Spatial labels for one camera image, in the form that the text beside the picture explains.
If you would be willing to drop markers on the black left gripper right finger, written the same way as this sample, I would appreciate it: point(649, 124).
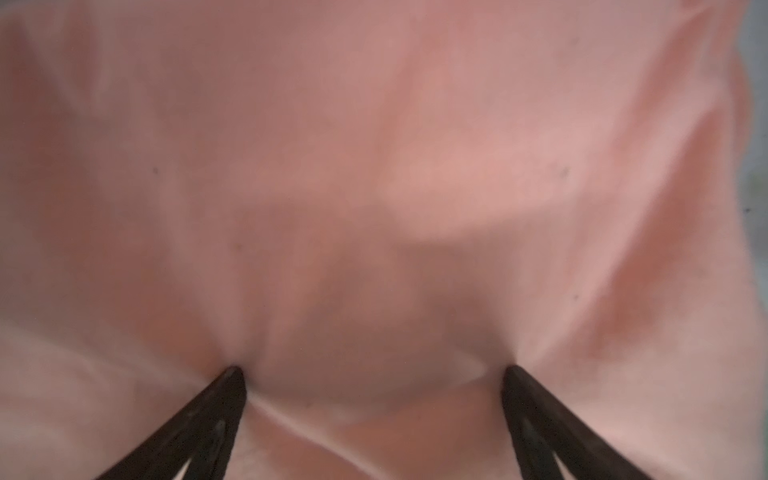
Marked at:
point(546, 435)

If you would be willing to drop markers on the pink graphic t-shirt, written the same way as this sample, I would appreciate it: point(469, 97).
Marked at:
point(374, 207)

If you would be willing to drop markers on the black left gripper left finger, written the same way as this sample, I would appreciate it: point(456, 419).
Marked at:
point(196, 442)

